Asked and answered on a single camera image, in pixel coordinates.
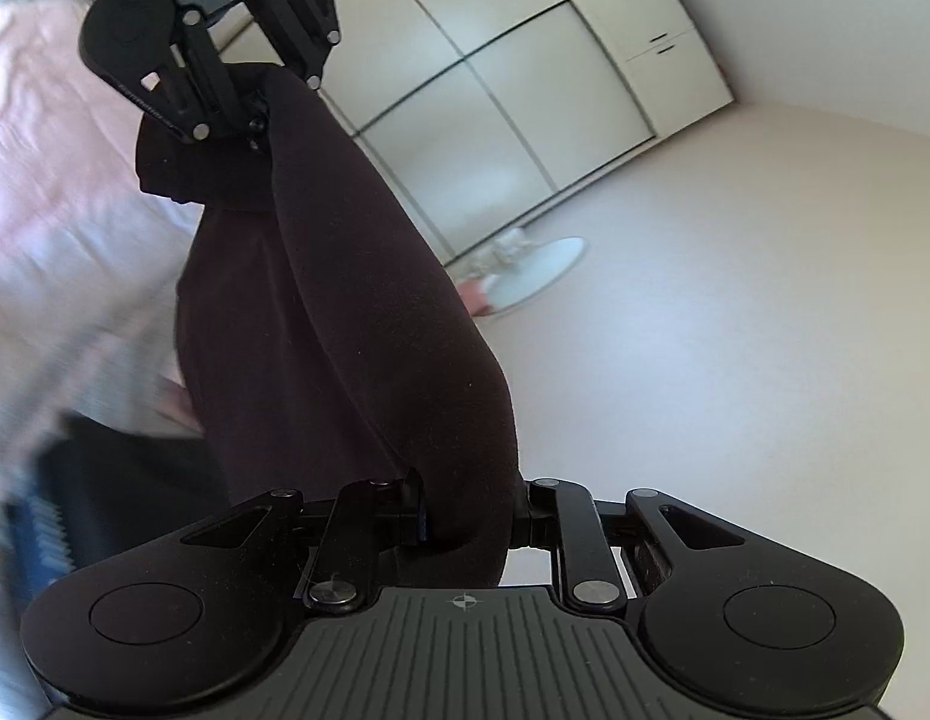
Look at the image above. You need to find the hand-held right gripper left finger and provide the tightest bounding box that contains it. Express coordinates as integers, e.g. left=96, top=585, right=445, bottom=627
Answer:
left=181, top=468, right=430, bottom=613

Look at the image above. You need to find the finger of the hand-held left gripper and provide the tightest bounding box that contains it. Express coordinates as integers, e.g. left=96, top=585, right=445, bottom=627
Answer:
left=250, top=0, right=344, bottom=92
left=105, top=6, right=275, bottom=160

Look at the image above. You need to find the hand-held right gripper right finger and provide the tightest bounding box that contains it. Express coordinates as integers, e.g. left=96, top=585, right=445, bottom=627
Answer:
left=510, top=477, right=745, bottom=610

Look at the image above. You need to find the dark brown garment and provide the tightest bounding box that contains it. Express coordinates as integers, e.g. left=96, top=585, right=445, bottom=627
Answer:
left=133, top=64, right=523, bottom=595

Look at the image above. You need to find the pink bedsheet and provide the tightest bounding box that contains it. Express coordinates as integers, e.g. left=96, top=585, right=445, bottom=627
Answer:
left=0, top=0, right=207, bottom=466

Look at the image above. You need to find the white wardrobe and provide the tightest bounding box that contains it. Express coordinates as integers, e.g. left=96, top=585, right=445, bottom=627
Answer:
left=210, top=0, right=737, bottom=271

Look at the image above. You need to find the pink slipper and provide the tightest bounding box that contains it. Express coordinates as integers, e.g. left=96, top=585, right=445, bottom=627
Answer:
left=456, top=276, right=499, bottom=319

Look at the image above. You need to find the white round fan base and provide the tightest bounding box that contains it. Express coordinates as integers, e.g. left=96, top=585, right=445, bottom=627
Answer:
left=476, top=228, right=590, bottom=316

